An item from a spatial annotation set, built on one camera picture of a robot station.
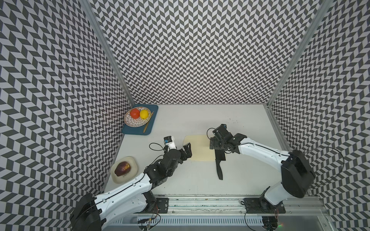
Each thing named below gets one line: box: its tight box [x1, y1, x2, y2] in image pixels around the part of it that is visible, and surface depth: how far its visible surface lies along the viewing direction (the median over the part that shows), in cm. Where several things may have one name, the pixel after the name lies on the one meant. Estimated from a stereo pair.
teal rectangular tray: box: [121, 103, 159, 136], surface depth 106 cm
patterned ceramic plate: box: [123, 106, 152, 128], surface depth 110 cm
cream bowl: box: [110, 156, 139, 184], surface depth 86 cm
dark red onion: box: [114, 161, 132, 177], surface depth 82 cm
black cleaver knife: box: [214, 149, 226, 180], surface depth 90 cm
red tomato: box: [129, 107, 141, 120], surface depth 110 cm
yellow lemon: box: [139, 109, 149, 120], surface depth 110 cm
